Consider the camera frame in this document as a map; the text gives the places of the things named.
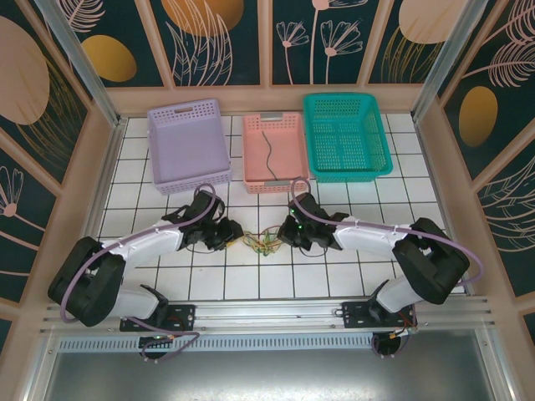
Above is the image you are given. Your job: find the pink perforated plastic basket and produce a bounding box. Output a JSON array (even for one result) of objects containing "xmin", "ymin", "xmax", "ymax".
[{"xmin": 242, "ymin": 111, "xmax": 311, "ymax": 195}]

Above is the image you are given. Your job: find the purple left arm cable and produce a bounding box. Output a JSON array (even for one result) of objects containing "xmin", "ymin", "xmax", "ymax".
[{"xmin": 60, "ymin": 183, "xmax": 227, "ymax": 364}]

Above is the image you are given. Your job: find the aluminium frame post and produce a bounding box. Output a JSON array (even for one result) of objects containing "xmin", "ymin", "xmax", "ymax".
[
  {"xmin": 410, "ymin": 0, "xmax": 492, "ymax": 124},
  {"xmin": 35, "ymin": 0, "xmax": 129, "ymax": 129}
]

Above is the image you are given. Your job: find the black cable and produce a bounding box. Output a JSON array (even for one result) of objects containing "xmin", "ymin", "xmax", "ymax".
[{"xmin": 261, "ymin": 130, "xmax": 306, "ymax": 181}]

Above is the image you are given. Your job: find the brushed metal sheet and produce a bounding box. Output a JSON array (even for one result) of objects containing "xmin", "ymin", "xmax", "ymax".
[{"xmin": 24, "ymin": 353, "xmax": 517, "ymax": 401}]

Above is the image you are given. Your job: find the lilac perforated plastic basket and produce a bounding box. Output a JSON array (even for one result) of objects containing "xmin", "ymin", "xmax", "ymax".
[{"xmin": 146, "ymin": 98, "xmax": 233, "ymax": 197}]

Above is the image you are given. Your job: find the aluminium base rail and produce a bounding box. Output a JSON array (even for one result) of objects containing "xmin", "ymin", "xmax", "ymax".
[{"xmin": 39, "ymin": 294, "xmax": 498, "ymax": 335}]

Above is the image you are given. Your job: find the teal mesh plastic basket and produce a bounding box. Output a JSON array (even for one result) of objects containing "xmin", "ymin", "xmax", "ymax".
[{"xmin": 302, "ymin": 91, "xmax": 395, "ymax": 185}]

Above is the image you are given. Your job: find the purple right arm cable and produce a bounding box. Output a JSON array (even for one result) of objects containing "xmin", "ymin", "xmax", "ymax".
[{"xmin": 290, "ymin": 177, "xmax": 486, "ymax": 361}]

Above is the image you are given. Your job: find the grey slotted cable duct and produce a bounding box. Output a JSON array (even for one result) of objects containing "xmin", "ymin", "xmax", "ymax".
[{"xmin": 56, "ymin": 336, "xmax": 380, "ymax": 355}]

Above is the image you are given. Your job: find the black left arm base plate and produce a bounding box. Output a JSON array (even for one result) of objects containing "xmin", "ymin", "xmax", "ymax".
[{"xmin": 120, "ymin": 303, "xmax": 197, "ymax": 333}]

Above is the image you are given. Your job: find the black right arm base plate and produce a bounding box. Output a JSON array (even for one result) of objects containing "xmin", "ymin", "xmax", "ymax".
[{"xmin": 341, "ymin": 300, "xmax": 419, "ymax": 331}]

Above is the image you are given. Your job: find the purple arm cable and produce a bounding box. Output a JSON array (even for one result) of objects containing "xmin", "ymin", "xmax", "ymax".
[
  {"xmin": 290, "ymin": 177, "xmax": 486, "ymax": 361},
  {"xmin": 60, "ymin": 183, "xmax": 227, "ymax": 364}
]

